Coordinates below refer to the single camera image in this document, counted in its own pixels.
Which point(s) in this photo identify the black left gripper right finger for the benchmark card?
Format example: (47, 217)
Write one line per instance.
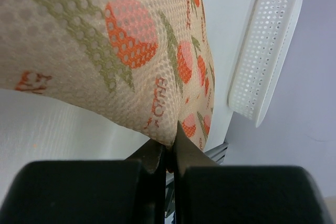
(206, 192)

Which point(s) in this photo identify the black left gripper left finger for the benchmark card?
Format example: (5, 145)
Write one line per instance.
(128, 191)

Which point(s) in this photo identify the floral mesh laundry bag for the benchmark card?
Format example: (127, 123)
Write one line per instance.
(143, 64)

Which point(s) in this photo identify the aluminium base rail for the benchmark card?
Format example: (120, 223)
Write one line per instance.
(216, 154)

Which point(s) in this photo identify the white perforated plastic basket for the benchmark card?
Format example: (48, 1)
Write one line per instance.
(261, 58)

